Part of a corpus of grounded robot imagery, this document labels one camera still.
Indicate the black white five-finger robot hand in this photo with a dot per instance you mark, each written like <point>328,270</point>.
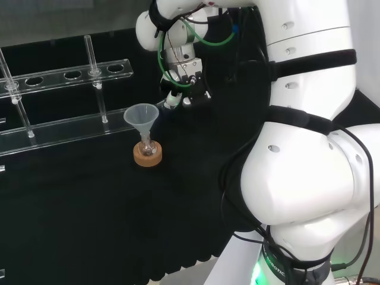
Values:
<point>197,92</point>

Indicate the translucent plastic funnel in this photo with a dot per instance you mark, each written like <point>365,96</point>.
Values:
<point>141,114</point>

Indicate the clear acrylic funnel stand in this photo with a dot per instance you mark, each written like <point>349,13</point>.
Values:
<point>50,78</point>

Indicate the small round-bottom glass flask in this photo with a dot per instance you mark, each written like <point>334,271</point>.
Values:
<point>146,150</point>

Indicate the black bench cloth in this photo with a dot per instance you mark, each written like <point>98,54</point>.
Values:
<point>74,207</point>

